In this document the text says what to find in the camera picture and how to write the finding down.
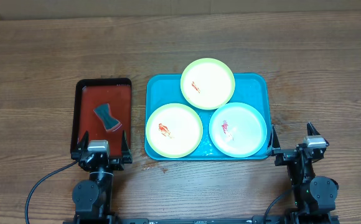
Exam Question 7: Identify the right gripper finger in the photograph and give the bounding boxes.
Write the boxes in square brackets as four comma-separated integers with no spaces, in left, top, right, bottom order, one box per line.
[306,122,320,136]
[266,125,281,156]

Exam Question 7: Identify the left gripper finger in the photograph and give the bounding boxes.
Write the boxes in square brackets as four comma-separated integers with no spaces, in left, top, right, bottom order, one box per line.
[77,131,89,152]
[121,131,131,157]

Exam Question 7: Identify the green plate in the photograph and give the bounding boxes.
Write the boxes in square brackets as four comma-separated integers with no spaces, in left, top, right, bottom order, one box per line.
[145,103,203,159]
[180,58,235,110]

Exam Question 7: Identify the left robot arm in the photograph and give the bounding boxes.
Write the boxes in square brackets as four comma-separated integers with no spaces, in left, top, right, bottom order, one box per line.
[70,132,133,223]

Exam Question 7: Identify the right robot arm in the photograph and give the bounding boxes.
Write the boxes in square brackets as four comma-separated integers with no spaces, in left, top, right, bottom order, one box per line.
[262,123,339,223]

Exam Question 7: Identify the black red water tray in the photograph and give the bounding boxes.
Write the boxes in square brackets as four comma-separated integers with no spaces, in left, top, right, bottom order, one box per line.
[70,78,132,158]

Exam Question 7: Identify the teal plastic tray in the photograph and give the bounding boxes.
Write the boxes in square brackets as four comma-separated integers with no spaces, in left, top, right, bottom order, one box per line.
[146,73,271,161]

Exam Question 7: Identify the light blue plate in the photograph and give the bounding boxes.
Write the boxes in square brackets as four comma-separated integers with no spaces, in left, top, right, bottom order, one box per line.
[209,103,268,158]

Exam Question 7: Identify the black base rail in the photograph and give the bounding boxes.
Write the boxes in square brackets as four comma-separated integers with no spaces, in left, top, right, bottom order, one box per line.
[62,215,340,224]

